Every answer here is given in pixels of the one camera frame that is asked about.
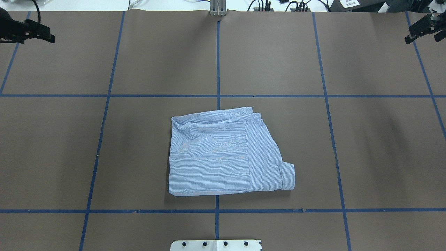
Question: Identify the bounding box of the black cable bundle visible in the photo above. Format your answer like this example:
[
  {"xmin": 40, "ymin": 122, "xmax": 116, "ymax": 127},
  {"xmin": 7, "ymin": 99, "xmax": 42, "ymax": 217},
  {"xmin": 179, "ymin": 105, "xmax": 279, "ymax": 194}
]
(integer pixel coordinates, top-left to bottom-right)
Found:
[{"xmin": 247, "ymin": 0, "xmax": 331, "ymax": 12}]

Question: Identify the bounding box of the grey aluminium frame post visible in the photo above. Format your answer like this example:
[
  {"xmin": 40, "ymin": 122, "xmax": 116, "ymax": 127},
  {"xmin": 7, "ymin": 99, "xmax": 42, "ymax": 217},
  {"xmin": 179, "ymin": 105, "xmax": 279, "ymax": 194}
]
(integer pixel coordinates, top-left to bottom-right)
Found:
[{"xmin": 209, "ymin": 0, "xmax": 227, "ymax": 16}]

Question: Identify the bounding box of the light blue striped shirt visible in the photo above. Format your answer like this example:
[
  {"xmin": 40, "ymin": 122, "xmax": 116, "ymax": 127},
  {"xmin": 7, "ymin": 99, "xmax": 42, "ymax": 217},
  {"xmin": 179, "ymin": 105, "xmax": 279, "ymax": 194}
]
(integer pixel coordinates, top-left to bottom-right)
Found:
[{"xmin": 168, "ymin": 107, "xmax": 296, "ymax": 197}]

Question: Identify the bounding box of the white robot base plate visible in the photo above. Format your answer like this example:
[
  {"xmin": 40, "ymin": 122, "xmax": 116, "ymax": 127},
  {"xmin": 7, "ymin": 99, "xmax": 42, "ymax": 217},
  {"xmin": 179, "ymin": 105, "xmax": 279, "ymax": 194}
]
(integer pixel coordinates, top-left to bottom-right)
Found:
[{"xmin": 170, "ymin": 239, "xmax": 262, "ymax": 251}]

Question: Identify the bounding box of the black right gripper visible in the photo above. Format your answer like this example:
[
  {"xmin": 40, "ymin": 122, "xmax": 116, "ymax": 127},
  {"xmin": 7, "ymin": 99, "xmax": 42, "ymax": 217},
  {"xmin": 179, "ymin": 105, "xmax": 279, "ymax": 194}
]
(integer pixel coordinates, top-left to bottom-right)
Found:
[{"xmin": 404, "ymin": 12, "xmax": 446, "ymax": 45}]

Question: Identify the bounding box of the black box with label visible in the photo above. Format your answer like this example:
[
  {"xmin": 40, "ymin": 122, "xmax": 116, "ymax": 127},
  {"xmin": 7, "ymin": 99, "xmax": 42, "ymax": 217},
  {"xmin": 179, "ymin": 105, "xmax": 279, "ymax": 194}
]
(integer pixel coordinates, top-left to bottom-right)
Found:
[{"xmin": 329, "ymin": 0, "xmax": 386, "ymax": 13}]

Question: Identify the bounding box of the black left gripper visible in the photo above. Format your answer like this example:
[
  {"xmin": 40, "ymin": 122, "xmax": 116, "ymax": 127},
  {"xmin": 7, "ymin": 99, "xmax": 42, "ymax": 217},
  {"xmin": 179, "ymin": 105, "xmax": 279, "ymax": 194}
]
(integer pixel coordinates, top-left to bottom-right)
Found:
[{"xmin": 0, "ymin": 8, "xmax": 55, "ymax": 44}]

